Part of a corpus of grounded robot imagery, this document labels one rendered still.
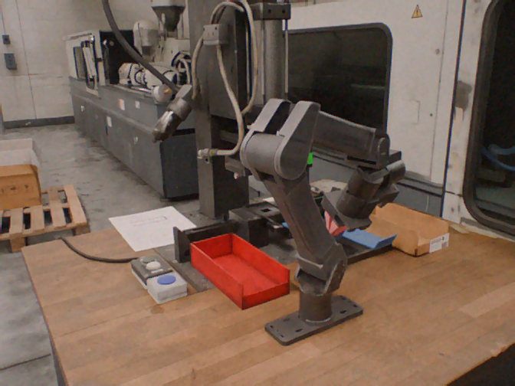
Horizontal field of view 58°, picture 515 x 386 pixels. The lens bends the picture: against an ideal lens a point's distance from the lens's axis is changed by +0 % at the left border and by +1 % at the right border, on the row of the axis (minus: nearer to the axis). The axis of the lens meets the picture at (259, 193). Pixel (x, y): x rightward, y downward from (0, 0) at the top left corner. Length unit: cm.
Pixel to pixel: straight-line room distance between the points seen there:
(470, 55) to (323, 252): 84
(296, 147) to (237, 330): 39
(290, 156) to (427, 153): 101
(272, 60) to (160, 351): 71
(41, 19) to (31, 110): 175
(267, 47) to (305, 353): 71
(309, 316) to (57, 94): 964
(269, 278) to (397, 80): 93
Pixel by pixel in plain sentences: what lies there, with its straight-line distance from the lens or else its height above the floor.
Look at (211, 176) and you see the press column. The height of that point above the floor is 104.
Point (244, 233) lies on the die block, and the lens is 122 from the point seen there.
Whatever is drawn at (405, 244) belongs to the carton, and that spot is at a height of 92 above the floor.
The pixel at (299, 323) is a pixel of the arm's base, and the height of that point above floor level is 91.
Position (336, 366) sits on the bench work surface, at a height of 90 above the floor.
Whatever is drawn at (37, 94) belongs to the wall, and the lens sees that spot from 1028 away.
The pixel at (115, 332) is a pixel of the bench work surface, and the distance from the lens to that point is 95.
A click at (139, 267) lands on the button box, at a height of 93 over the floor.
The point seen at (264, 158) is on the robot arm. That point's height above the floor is 125.
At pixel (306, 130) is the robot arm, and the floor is 129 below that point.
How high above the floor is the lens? 141
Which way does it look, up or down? 18 degrees down
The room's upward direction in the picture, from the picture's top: 1 degrees counter-clockwise
